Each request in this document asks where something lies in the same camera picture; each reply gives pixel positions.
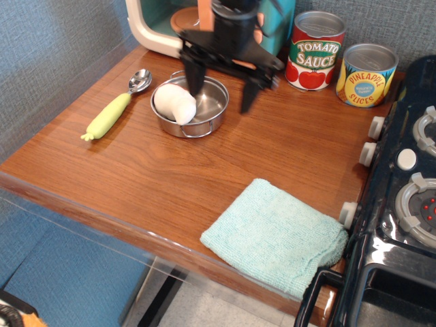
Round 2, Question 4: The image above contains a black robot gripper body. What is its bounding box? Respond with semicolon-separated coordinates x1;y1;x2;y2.
178;1;283;89

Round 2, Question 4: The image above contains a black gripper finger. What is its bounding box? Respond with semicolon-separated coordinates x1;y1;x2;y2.
240;80;260;114
184;61;206;97

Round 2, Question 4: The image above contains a white plush mushroom toy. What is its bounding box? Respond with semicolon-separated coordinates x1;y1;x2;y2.
153;83;197;125

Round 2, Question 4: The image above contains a light teal folded cloth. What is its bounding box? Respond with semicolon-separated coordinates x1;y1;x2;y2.
200;178;348;300

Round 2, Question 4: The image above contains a small steel pot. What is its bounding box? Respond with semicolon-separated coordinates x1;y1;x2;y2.
151;71;230;138

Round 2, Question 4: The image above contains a toy microwave teal and cream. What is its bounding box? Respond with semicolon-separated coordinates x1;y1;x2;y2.
126;0;296;57

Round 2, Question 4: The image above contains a tomato sauce can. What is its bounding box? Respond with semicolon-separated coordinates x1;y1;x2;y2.
285;11;346;91

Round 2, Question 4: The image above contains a pineapple slices can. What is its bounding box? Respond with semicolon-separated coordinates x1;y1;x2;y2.
336;43;399;108

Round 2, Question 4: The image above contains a grey stove knob upper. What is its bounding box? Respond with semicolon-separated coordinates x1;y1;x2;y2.
368;116;385;140

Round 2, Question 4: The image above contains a grey stove knob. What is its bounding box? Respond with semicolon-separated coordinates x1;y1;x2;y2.
359;142;377;167
339;202;358;230
368;116;385;140

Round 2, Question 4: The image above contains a grey stove knob middle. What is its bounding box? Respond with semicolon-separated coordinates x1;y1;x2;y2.
359;142;377;167

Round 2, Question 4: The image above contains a grey stove knob lower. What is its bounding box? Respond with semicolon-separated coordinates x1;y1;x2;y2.
339;202;358;230

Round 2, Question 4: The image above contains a black toy stove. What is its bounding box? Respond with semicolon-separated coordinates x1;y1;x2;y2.
295;55;435;326

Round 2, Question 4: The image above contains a black rimmed basket corner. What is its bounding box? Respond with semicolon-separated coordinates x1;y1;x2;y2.
1;290;47;327

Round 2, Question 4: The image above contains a spoon with green handle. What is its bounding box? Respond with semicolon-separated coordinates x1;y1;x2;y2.
80;69;153;142

